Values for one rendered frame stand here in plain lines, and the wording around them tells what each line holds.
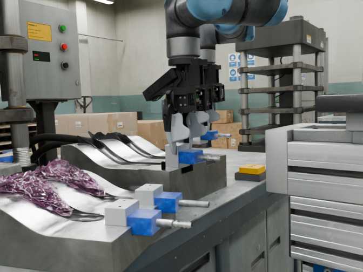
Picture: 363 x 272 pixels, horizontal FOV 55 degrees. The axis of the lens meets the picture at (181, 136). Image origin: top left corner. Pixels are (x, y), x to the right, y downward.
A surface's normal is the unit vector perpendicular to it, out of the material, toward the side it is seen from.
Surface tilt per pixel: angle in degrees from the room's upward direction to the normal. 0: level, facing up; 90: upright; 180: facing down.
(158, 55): 90
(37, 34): 90
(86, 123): 97
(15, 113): 90
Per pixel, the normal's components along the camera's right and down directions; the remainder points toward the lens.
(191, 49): 0.48, 0.09
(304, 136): -0.63, 0.10
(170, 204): -0.31, 0.10
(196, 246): 0.82, 0.02
